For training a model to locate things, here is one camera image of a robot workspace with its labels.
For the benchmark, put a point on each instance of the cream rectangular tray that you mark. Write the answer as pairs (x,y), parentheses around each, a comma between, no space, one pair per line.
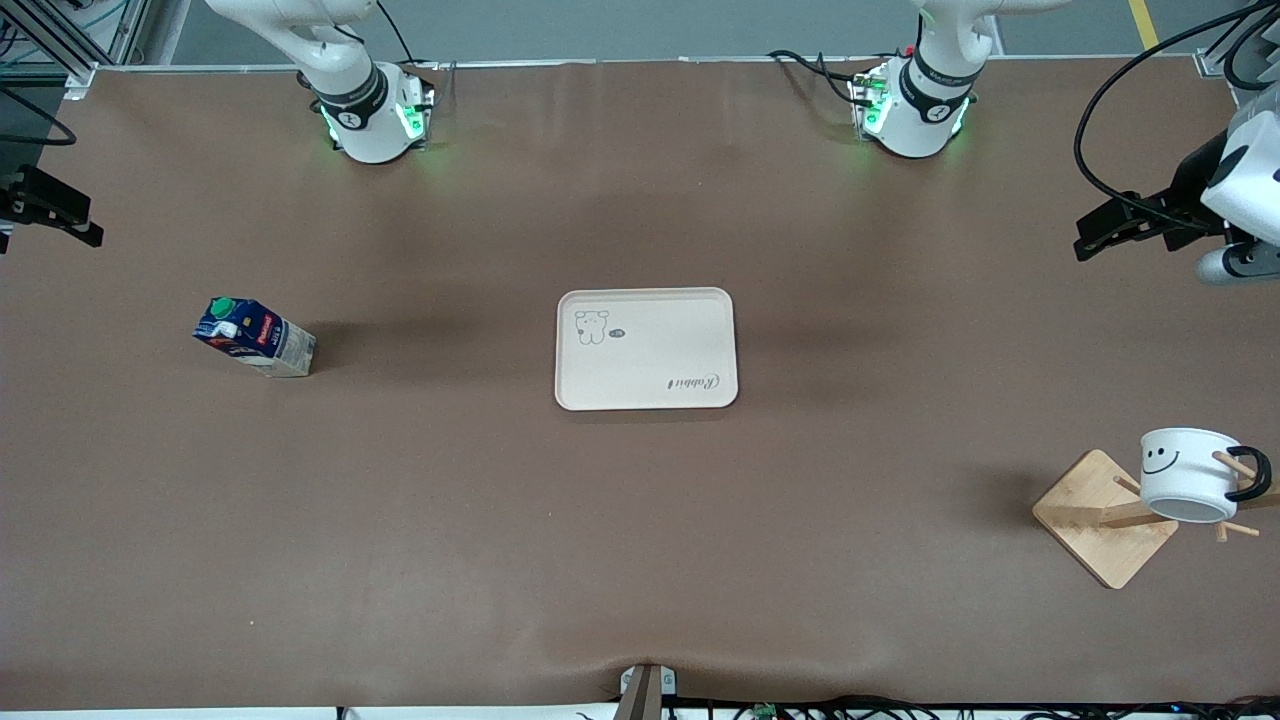
(646,350)

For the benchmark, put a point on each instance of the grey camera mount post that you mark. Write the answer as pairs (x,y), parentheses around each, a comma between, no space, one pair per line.
(645,692)

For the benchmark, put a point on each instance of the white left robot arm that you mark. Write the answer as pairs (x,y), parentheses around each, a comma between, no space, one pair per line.
(920,120)

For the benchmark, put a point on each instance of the wooden cup rack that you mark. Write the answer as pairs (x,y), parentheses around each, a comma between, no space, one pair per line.
(1095,510)

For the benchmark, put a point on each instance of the aluminium frame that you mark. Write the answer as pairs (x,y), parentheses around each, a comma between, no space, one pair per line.
(50,40)
(1215,62)

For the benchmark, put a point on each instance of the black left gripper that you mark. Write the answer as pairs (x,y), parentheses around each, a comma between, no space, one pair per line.
(1186,193)

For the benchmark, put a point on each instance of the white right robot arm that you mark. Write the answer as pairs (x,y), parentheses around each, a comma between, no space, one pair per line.
(365,125)

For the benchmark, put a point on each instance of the blue milk carton green cap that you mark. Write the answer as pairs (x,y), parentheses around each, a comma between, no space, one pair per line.
(255,338)

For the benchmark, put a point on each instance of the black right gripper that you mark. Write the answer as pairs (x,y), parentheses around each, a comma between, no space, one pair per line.
(22,197)

